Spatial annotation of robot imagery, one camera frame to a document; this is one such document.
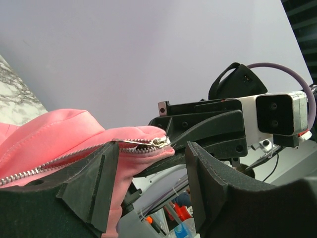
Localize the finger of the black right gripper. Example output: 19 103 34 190
135 110 247 178

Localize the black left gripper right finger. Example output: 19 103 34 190
185 142 317 238

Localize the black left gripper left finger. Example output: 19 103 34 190
0 142 119 238

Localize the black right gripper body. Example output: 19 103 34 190
158 98 242 117

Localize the pink zip jacket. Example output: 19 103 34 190
0 109 175 238

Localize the silver zipper pull tab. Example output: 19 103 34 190
113 136 171 149

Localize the person in blue shirt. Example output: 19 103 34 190
172 192 192 207

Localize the clear plastic water bottle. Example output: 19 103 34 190
174 218 197 238

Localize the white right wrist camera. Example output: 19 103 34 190
238 91 315 148

